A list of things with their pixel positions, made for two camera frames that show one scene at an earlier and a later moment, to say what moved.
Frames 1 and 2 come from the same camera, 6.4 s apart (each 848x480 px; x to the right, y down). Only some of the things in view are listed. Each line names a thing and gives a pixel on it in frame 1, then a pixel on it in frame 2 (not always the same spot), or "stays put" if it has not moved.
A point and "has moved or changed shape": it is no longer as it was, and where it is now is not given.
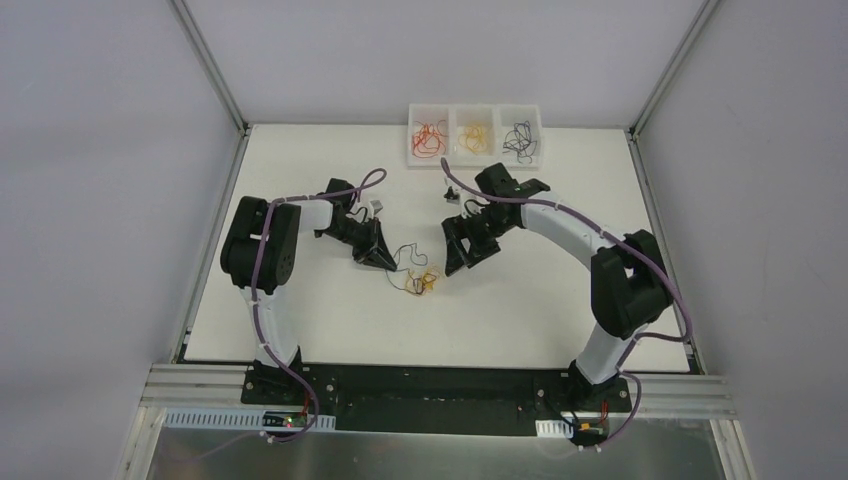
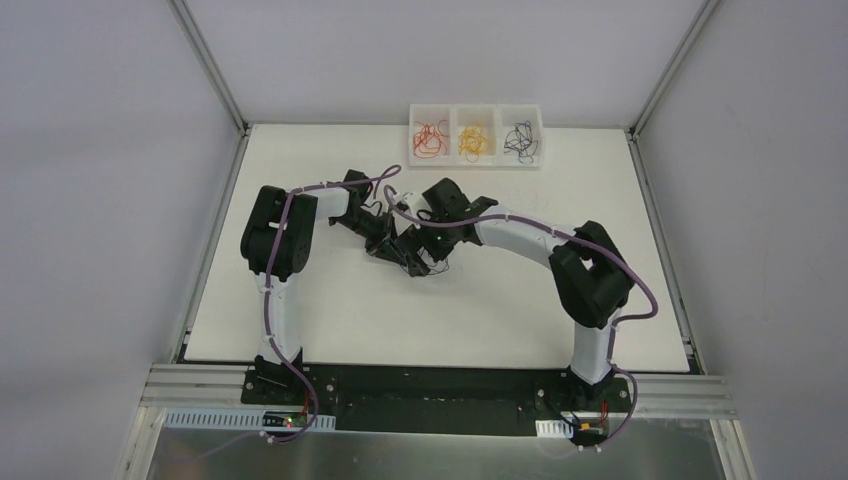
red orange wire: (427, 141) stays put
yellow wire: (473, 139) has moved or changed shape
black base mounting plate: (506, 400) stays put
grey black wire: (519, 141) stays put
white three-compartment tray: (470, 135) stays put
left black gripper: (366, 246) to (380, 240)
